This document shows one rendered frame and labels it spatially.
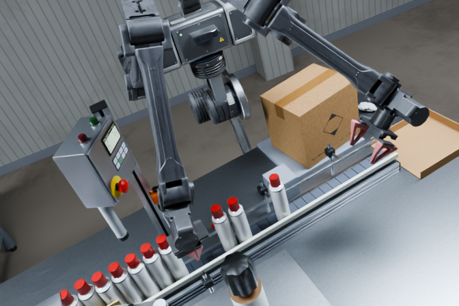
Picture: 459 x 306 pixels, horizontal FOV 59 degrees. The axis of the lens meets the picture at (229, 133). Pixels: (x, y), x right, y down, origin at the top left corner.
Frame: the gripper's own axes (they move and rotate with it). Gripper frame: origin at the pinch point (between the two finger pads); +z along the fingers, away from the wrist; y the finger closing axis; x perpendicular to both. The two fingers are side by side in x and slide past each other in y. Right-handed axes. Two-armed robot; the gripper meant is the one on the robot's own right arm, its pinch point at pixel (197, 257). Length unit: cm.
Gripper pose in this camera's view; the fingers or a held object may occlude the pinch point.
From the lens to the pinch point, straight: 116.0
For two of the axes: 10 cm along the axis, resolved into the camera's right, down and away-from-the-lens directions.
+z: 2.4, 7.9, 5.6
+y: 8.7, -4.3, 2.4
